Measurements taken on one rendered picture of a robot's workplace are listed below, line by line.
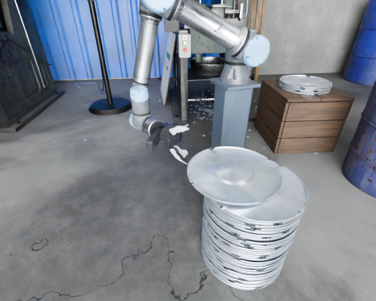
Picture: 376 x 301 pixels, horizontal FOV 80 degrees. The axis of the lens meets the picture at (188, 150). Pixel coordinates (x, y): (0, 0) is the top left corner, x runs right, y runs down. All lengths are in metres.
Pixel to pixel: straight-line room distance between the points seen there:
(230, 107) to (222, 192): 0.60
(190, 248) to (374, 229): 0.75
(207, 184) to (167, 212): 0.40
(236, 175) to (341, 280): 0.50
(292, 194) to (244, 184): 0.13
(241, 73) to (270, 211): 0.70
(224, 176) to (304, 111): 0.83
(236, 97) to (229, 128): 0.17
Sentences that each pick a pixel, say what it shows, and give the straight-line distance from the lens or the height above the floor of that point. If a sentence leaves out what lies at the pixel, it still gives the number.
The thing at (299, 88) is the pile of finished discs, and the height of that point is 0.38.
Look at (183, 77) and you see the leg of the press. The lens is 1.64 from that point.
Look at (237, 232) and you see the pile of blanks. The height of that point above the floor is 0.26.
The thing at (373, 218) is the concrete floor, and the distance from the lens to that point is 1.27.
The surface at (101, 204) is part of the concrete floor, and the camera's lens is 1.13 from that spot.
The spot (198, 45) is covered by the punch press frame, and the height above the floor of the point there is 0.55.
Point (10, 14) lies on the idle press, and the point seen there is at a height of 0.73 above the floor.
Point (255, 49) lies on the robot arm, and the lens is 0.99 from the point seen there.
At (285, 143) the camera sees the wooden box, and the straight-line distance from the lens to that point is 1.47.
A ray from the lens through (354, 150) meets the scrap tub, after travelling 1.38.
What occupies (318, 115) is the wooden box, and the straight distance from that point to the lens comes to 1.47.
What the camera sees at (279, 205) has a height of 0.31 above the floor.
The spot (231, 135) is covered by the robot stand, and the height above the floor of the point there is 0.18.
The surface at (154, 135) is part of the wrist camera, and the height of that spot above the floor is 0.35.
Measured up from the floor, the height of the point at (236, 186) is 0.32.
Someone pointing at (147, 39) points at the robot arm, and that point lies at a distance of 1.04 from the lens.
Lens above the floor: 0.75
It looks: 32 degrees down
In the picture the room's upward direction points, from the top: straight up
